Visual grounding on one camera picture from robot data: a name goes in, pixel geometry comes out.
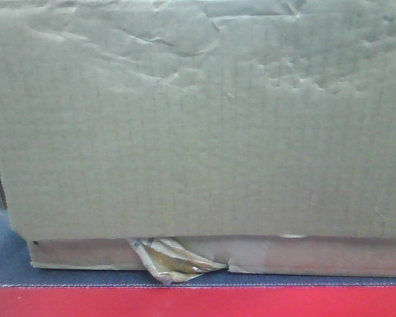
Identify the large brown cardboard box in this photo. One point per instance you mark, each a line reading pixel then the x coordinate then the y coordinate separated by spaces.
pixel 258 134

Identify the crumpled clear packing tape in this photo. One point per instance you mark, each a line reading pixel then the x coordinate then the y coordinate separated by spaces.
pixel 169 262

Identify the red table edge strip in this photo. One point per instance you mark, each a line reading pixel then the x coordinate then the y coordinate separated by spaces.
pixel 229 301

